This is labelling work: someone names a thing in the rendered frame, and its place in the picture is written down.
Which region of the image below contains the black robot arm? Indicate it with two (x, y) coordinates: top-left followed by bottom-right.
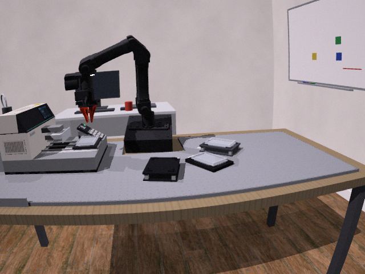
(64, 35), (169, 130)

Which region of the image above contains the white well plate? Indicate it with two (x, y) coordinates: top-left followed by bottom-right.
(75, 135), (99, 147)
(191, 152), (228, 166)
(205, 138), (236, 147)

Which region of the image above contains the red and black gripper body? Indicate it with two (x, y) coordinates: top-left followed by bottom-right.
(78, 99), (100, 108)

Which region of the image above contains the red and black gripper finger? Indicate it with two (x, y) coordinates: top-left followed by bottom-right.
(88, 105), (97, 122)
(80, 107), (88, 123)

